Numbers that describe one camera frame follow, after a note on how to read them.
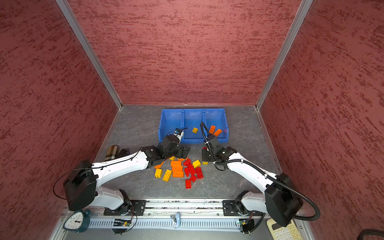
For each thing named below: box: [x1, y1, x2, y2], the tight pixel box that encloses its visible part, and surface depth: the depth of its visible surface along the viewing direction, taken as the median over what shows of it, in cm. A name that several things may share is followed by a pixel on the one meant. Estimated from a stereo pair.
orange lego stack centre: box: [170, 160, 184, 178], surface depth 89 cm
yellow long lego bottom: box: [162, 169, 172, 182], surface depth 86 cm
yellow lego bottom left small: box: [154, 168, 163, 179], surface depth 85 cm
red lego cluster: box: [183, 158, 204, 183], surface depth 87 cm
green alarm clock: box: [62, 209, 91, 235], surface depth 69 cm
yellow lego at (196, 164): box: [192, 159, 201, 168], surface depth 89 cm
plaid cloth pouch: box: [104, 144, 120, 162], surface depth 92 cm
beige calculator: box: [266, 218, 304, 240], surface depth 68 cm
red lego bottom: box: [185, 179, 192, 189], surface depth 83 cm
